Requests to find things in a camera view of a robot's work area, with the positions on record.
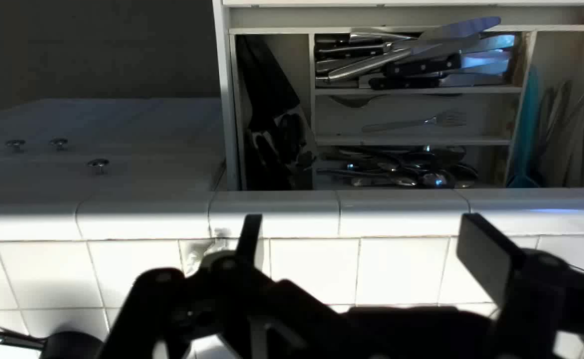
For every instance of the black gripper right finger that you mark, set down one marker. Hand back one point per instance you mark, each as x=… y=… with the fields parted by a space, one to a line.
x=491 y=260

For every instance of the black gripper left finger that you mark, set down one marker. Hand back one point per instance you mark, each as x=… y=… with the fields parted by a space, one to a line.
x=248 y=240

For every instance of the shiny crumpled plastic wrap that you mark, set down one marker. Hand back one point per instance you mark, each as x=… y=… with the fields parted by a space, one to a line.
x=283 y=142

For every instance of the teal plastic spatula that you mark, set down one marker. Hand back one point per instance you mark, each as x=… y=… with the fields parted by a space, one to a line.
x=529 y=126

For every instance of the white base cabinet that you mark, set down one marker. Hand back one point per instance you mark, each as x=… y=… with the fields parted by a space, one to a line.
x=138 y=132

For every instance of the black flat plastic utensil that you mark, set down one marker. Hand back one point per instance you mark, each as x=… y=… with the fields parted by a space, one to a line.
x=267 y=80

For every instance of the round metal cabinet knob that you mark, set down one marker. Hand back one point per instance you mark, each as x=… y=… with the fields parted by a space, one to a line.
x=16 y=144
x=60 y=142
x=96 y=164

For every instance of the small black pot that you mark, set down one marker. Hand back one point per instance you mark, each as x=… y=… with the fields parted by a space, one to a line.
x=72 y=347

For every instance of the long stainless steel knife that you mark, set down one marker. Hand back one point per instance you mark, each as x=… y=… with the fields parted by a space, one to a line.
x=437 y=36

